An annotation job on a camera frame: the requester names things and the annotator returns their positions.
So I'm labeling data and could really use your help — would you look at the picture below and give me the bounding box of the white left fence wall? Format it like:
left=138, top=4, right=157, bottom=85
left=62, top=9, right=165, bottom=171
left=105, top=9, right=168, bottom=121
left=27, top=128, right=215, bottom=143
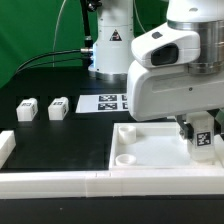
left=0, top=130, right=16, bottom=169

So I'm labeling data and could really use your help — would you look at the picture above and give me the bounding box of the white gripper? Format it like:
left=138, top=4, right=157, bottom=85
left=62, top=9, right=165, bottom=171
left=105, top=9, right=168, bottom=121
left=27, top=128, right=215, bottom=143
left=127, top=21, right=224, bottom=140

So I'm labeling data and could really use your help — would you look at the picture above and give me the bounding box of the white fence wall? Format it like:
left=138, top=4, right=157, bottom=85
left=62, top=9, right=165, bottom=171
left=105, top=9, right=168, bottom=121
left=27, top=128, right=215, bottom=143
left=0, top=169, right=224, bottom=199
left=0, top=130, right=16, bottom=169

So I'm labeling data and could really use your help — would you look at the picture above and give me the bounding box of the grey thin cable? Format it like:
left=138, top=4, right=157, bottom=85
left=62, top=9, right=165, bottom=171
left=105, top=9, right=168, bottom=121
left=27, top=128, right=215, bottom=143
left=52, top=0, right=68, bottom=68

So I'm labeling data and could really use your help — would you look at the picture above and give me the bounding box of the white sheet with markers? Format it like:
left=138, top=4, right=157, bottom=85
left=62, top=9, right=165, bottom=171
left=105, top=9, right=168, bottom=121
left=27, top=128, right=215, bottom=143
left=76, top=94, right=128, bottom=113

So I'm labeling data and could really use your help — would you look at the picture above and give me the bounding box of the white front fence wall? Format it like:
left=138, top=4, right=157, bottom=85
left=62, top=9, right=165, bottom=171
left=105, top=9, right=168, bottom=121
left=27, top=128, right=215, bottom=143
left=0, top=169, right=224, bottom=199

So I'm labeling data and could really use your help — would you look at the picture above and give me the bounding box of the black vertical hose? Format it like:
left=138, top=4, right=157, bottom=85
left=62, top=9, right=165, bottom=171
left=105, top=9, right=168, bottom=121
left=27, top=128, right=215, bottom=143
left=79, top=0, right=93, bottom=49

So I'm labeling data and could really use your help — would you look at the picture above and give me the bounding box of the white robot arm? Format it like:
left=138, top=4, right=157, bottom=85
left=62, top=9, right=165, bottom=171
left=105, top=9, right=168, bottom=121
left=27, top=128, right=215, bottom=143
left=89, top=0, right=224, bottom=140

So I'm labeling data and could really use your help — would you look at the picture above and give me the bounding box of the black thick cable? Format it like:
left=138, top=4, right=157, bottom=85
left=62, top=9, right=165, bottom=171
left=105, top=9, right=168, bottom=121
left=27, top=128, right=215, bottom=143
left=13, top=48, right=95, bottom=77

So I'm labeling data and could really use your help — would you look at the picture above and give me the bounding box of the black thin cable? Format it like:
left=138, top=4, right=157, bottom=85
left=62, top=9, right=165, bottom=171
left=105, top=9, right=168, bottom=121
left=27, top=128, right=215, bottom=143
left=13, top=56, right=93, bottom=77

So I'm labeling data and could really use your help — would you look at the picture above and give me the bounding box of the white square tabletop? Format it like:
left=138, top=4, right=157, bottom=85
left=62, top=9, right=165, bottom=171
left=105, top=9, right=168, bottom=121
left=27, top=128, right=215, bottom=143
left=109, top=122, right=224, bottom=170

